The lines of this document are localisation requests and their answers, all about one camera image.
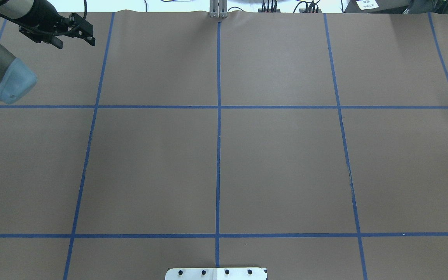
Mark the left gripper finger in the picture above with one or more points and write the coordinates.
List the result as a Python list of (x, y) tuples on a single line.
[(55, 41), (80, 28)]

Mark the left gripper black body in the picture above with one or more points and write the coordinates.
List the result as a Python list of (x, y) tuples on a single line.
[(46, 16)]

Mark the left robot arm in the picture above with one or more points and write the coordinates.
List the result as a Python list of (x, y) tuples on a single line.
[(16, 78)]

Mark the aluminium frame post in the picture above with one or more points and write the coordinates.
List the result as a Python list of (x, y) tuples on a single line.
[(218, 8)]

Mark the white pedestal column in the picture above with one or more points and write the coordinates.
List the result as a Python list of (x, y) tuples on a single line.
[(230, 273)]

